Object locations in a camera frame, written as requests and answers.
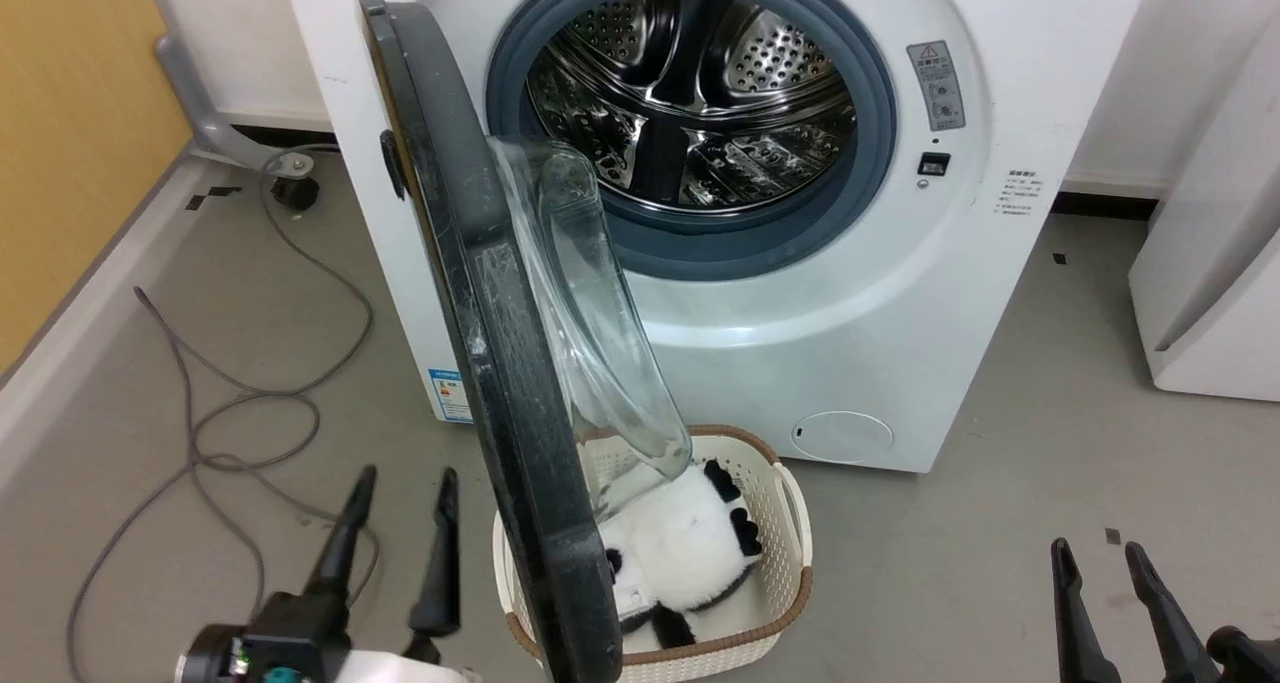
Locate blue energy label sticker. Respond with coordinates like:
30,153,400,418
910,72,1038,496
428,367,474,425

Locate black round glass washer door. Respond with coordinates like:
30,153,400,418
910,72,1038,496
357,0,694,683

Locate cream plastic laundry basket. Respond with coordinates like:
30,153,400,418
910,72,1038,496
492,424,814,683

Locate grey rubber door gasket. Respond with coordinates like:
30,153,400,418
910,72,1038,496
485,0,898,283

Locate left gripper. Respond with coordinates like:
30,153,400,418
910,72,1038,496
178,464,483,683

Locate grey drain hose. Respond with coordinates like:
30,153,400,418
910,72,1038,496
154,34,333,174

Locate thin grey floor cable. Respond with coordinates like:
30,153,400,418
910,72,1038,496
67,147,382,683

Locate black and white panda plush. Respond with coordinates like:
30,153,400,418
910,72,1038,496
597,459,765,652

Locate white cabinet appliance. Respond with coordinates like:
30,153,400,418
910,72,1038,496
1128,21,1280,403

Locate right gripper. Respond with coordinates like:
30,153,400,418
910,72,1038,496
1049,537,1280,683

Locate stainless steel washer drum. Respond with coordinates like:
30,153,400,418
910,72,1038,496
526,0,858,211

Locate round white filter cover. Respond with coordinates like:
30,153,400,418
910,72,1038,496
791,409,895,465

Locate grey warning label sticker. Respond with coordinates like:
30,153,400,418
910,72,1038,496
906,40,968,133

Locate white front-load washing machine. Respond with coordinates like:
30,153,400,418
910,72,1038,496
278,0,1161,475

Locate small printed text sticker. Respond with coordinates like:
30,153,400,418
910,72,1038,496
994,169,1042,217

